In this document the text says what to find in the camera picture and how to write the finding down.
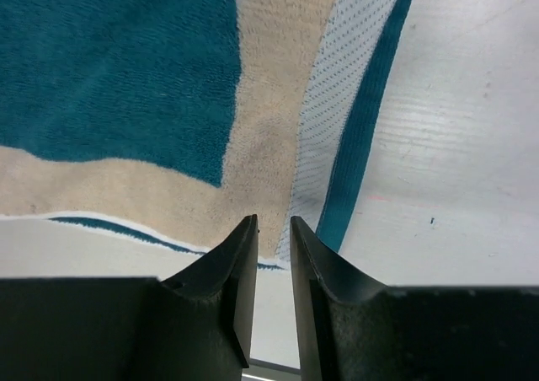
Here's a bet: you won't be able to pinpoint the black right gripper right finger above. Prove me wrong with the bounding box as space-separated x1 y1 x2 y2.
290 217 396 380

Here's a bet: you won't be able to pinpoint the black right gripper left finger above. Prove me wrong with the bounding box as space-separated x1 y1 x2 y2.
138 215 259 380

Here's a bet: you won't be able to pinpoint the teal beige cartoon towel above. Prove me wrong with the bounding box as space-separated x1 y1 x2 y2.
1 0 412 268

